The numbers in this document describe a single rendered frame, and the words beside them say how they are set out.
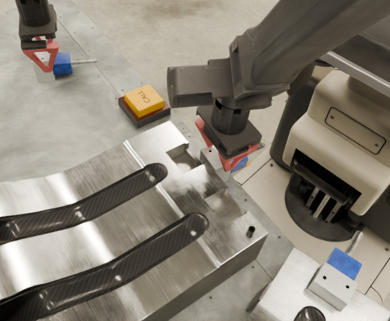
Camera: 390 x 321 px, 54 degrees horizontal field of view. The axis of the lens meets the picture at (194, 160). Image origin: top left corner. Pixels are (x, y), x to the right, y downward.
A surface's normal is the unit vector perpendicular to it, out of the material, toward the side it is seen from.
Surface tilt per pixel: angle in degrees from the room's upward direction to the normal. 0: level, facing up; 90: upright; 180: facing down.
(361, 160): 8
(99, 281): 23
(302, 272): 0
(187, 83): 37
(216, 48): 0
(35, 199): 28
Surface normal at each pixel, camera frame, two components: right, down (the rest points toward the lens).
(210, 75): 0.18, -0.02
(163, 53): 0.07, -0.62
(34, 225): 0.47, -0.72
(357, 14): 0.06, 1.00
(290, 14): -0.98, 0.11
